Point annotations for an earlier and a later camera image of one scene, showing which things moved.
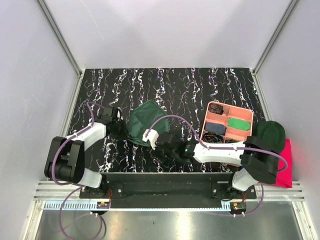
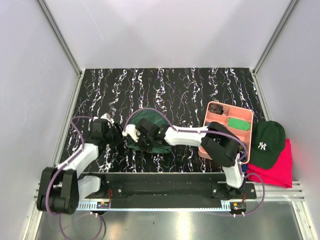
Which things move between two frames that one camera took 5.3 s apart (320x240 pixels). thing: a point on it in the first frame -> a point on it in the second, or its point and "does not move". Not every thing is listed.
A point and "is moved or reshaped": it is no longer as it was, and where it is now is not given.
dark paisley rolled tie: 215,108 does not move
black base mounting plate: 169,187 does not move
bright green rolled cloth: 239,124 does not move
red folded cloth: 285,178 does not move
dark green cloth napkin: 143,117 is moved or reshaped
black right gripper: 156,152 -> 140,135
